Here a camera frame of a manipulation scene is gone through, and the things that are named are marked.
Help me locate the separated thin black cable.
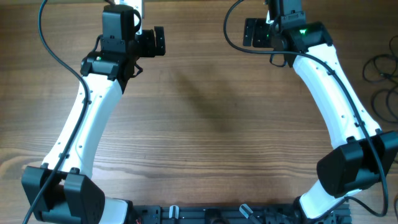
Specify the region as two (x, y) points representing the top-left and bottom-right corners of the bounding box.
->
(362, 33), (398, 86)

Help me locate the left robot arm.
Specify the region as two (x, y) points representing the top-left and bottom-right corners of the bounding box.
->
(21, 1), (165, 223)

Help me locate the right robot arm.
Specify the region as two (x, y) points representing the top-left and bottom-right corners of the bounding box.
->
(242, 1), (397, 223)

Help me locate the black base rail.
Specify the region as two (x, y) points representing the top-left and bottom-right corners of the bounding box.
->
(127, 204), (352, 224)

